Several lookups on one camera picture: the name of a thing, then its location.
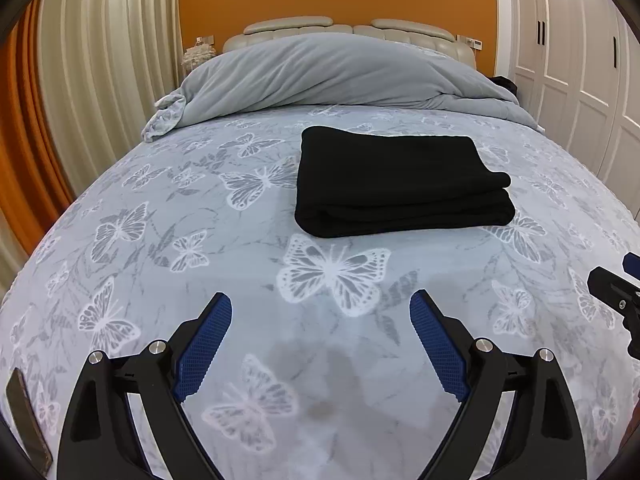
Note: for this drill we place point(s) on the cream padded headboard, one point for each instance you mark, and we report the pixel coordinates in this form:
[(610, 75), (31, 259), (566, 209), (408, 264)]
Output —
[(295, 25)]

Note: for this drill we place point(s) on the butterfly print bed sheet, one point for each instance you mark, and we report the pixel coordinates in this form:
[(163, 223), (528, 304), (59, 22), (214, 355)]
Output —
[(200, 220)]

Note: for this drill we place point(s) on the grey duvet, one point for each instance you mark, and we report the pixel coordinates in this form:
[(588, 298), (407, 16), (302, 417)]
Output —
[(320, 75)]

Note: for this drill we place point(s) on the black pants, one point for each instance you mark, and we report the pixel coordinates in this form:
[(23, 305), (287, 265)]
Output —
[(395, 180)]

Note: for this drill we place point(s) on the dried flower bunch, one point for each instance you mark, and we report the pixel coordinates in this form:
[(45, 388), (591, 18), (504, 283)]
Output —
[(199, 55)]

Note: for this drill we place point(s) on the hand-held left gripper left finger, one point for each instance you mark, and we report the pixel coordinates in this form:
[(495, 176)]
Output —
[(205, 347)]

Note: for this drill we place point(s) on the dark cloth bundle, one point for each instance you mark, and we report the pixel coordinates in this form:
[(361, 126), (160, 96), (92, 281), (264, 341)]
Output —
[(504, 85)]

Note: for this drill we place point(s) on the white panelled wardrobe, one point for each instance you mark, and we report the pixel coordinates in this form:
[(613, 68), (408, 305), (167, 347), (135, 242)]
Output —
[(575, 60)]

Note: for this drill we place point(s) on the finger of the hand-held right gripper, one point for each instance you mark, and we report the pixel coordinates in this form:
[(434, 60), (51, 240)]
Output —
[(607, 285), (633, 264)]

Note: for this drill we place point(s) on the white wall switch panel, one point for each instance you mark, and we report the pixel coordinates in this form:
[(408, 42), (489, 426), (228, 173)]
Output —
[(205, 39), (470, 42)]

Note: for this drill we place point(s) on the white pleated curtain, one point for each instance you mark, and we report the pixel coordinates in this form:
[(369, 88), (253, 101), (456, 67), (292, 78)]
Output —
[(110, 70)]

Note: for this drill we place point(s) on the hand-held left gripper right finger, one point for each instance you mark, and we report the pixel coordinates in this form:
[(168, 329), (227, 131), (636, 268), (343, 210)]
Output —
[(440, 347)]

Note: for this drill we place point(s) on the smartphone with clear case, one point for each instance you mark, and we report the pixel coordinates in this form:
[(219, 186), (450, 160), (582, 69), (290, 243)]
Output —
[(27, 420)]

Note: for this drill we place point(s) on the orange curtain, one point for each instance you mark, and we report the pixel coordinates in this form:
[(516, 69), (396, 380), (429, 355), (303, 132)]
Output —
[(30, 135)]

